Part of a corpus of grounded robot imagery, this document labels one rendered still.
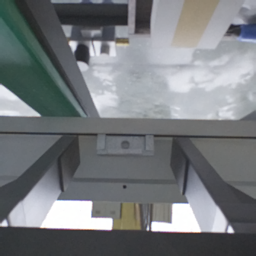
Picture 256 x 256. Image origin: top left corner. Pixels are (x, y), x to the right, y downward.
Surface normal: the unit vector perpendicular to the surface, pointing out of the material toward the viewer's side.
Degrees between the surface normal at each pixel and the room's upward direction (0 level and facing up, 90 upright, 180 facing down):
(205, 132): 90
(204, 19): 0
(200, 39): 0
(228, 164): 90
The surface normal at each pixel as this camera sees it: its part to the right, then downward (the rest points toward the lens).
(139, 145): -0.01, -0.30
